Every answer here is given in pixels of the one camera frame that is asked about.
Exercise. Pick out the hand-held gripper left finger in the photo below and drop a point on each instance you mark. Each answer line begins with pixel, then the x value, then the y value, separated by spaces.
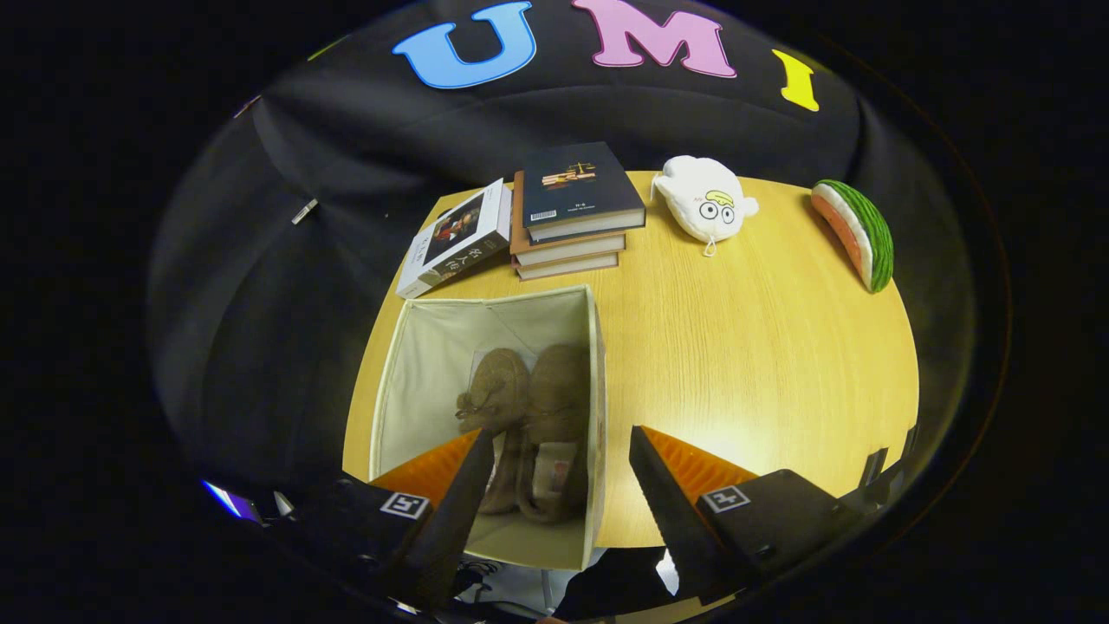
pixel 450 537

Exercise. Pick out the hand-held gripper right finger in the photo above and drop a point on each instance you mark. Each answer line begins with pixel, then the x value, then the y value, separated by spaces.
pixel 671 529

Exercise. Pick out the brown suede shoe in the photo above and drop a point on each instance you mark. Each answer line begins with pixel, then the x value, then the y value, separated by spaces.
pixel 559 407
pixel 498 386

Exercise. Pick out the cream fabric storage box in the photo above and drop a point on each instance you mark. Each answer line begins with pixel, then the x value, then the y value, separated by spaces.
pixel 424 373

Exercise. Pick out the laptop screen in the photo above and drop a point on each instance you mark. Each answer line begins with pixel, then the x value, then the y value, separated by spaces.
pixel 230 501

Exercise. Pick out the thin brown book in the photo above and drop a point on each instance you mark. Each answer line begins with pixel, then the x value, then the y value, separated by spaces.
pixel 567 267

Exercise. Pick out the thick brown book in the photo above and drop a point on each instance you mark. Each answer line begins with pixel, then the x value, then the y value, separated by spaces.
pixel 567 250

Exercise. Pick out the white portrait cover book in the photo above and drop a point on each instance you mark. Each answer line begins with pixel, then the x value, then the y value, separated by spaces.
pixel 455 238

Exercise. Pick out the white plush toy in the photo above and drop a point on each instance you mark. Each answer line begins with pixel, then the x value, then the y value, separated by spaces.
pixel 702 204

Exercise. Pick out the watermelon slice plush toy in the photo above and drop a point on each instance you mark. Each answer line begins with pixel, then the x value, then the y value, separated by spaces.
pixel 858 230

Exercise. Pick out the dark blue hardcover book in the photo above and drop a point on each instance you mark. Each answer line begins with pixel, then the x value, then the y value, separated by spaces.
pixel 576 186

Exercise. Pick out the silver cloth clip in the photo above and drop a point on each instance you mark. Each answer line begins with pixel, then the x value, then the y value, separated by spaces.
pixel 305 211

